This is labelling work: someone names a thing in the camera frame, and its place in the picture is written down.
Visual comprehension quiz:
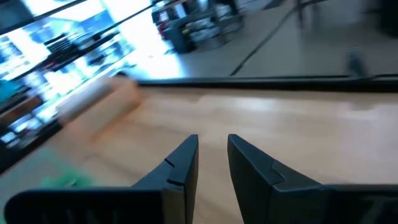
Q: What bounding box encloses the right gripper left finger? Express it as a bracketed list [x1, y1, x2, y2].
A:
[4, 133, 200, 224]

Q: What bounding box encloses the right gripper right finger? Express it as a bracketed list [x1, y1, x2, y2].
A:
[226, 133, 398, 224]

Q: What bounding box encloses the teal translucent plastic bin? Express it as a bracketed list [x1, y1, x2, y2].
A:
[37, 172, 95, 189]

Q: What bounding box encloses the cardboard box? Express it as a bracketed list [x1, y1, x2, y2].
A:
[55, 75, 144, 142]

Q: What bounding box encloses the cluttered equipment cart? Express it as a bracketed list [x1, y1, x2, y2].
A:
[150, 0, 246, 54]

